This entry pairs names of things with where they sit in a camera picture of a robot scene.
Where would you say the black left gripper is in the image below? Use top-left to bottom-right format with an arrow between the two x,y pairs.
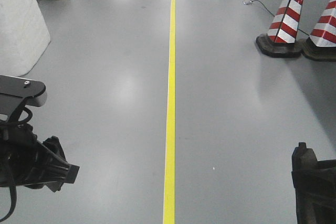
1,123 -> 80,189

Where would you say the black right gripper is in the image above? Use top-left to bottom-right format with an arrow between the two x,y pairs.
292,158 -> 336,224

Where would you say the grey brake pad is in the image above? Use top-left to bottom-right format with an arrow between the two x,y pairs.
291,142 -> 318,223
43,136 -> 70,192

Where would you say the red white traffic cone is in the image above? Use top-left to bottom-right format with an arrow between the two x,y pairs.
256,0 -> 303,58

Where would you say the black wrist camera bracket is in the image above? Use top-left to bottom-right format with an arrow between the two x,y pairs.
1,75 -> 47,124

